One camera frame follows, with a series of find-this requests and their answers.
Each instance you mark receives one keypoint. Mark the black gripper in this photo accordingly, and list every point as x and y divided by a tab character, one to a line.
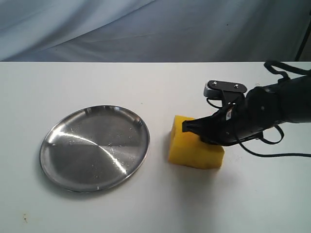
228	126

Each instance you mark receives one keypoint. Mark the yellow sponge block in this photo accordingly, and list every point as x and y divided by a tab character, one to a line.
186	149

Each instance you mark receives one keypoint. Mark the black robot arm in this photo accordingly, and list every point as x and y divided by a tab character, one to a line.
286	101

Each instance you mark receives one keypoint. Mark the round stainless steel plate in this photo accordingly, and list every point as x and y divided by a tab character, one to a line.
93	149

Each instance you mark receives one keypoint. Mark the black stand pole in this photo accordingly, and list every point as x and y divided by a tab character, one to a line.
303	43

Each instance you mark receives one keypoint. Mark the grey fabric backdrop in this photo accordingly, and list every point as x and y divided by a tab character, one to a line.
152	30

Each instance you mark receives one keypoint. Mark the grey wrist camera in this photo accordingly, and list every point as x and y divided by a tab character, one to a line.
226	92

